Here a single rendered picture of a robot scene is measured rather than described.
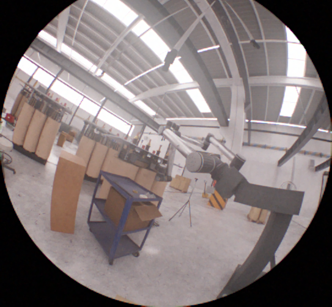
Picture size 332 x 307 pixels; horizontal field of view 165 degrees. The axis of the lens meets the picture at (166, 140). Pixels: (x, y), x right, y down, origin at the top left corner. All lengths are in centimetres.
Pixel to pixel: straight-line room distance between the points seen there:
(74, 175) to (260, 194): 168
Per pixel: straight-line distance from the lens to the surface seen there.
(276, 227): 138
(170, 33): 403
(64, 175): 123
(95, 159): 328
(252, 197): 114
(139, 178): 200
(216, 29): 744
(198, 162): 102
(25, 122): 338
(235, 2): 890
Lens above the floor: 121
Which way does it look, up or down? 13 degrees up
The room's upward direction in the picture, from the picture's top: 21 degrees clockwise
